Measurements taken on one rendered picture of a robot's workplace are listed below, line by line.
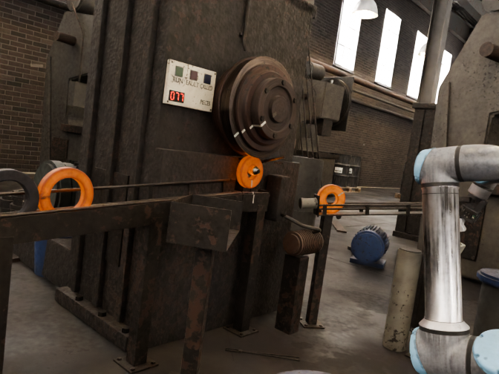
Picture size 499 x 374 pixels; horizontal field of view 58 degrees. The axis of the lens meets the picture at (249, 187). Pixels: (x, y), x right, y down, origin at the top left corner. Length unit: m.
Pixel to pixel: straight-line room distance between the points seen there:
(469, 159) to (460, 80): 3.16
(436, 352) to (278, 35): 1.66
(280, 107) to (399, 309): 1.18
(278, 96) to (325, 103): 7.98
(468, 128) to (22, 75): 6.37
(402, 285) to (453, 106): 2.56
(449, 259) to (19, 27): 7.34
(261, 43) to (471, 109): 2.63
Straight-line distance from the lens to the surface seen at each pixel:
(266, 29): 2.39
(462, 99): 4.61
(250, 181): 2.15
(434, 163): 1.55
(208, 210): 1.46
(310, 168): 4.84
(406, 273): 2.40
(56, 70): 6.76
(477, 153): 1.54
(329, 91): 10.11
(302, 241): 2.27
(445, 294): 1.56
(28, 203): 1.56
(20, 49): 8.04
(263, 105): 2.00
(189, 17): 2.04
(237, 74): 2.01
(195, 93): 2.02
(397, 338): 2.50
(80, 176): 1.62
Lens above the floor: 0.94
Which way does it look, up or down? 5 degrees down
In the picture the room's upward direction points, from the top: 8 degrees clockwise
